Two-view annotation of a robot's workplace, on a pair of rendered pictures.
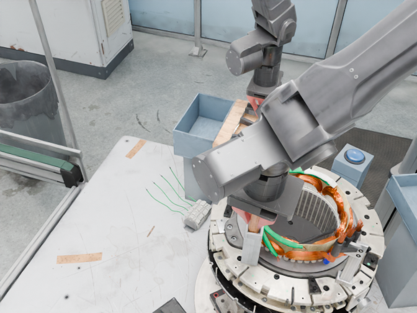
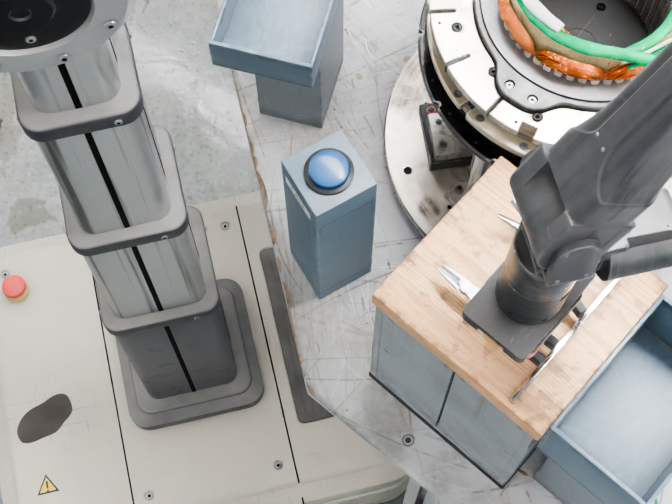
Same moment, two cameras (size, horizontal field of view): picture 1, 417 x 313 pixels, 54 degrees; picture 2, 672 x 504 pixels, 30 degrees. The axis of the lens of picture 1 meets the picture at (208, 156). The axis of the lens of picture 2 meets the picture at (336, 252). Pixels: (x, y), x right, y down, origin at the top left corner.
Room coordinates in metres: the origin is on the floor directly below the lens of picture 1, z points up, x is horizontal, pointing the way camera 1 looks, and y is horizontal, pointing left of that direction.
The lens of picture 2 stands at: (1.17, -0.15, 2.15)
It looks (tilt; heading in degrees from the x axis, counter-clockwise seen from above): 69 degrees down; 202
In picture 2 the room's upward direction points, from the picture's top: straight up
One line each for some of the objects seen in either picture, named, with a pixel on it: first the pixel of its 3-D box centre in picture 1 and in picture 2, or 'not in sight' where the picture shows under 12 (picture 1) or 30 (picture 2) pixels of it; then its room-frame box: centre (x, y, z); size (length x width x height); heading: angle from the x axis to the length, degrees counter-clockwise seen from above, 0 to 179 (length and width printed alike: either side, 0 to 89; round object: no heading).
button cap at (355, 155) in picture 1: (355, 154); (328, 169); (0.70, -0.35, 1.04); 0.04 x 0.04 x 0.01
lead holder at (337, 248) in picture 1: (346, 241); not in sight; (0.34, -0.21, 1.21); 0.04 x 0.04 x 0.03; 74
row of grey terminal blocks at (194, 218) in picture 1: (198, 214); not in sight; (0.69, 0.03, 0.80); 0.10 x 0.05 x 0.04; 146
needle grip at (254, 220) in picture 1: (255, 221); not in sight; (0.38, -0.07, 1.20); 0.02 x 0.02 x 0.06
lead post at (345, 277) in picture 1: (352, 262); not in sight; (0.34, -0.23, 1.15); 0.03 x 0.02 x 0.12; 66
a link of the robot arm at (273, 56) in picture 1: (267, 50); (553, 255); (0.79, -0.12, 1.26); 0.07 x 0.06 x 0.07; 125
